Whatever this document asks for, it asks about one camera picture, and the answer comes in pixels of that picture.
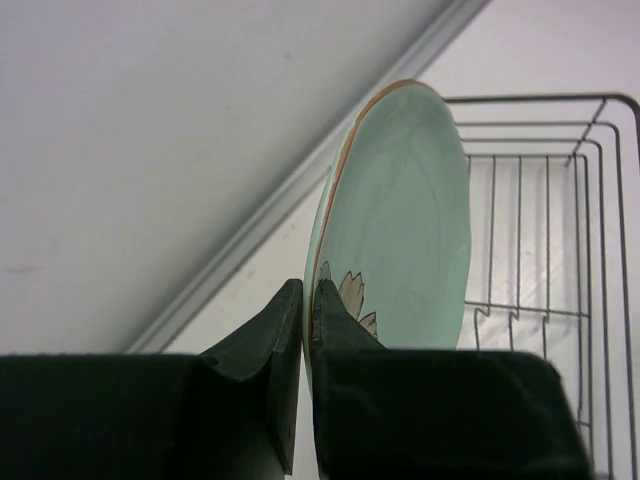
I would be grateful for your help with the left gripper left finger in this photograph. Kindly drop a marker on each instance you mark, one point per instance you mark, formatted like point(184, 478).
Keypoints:
point(226, 413)

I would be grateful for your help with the aluminium table frame rail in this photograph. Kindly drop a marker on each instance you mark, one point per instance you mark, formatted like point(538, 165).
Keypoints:
point(313, 169)

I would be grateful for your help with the grey wire dish rack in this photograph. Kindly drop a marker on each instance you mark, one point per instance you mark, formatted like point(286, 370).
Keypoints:
point(554, 187)

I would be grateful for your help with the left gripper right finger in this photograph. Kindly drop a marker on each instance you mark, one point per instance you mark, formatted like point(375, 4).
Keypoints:
point(382, 413)

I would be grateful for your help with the green flower plate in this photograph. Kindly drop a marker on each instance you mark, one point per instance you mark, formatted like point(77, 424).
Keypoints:
point(392, 229)

